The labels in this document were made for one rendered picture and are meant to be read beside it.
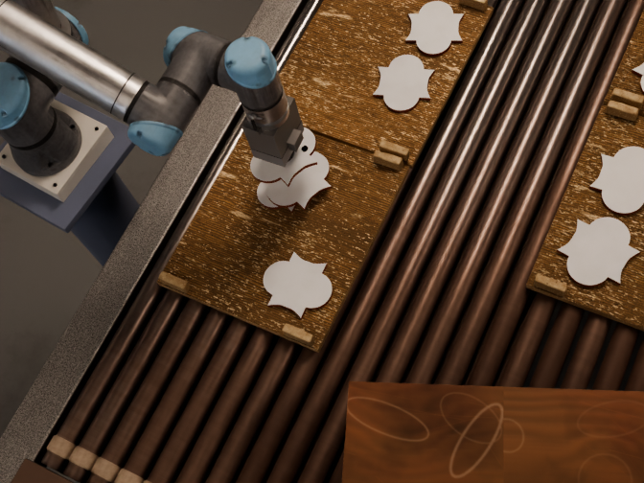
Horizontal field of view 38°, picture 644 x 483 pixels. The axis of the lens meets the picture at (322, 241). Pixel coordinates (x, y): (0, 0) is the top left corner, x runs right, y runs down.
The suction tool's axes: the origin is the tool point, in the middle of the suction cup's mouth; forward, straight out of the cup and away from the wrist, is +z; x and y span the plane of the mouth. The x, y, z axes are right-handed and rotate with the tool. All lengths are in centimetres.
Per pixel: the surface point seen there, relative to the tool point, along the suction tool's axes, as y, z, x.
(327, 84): 23.9, 11.3, 3.7
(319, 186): 0.3, 8.3, -5.9
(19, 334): -35, 105, 96
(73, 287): -15, 105, 88
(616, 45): 53, 13, -48
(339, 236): -6.9, 11.2, -13.0
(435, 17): 46.1, 10.3, -11.5
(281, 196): -4.4, 8.4, 0.2
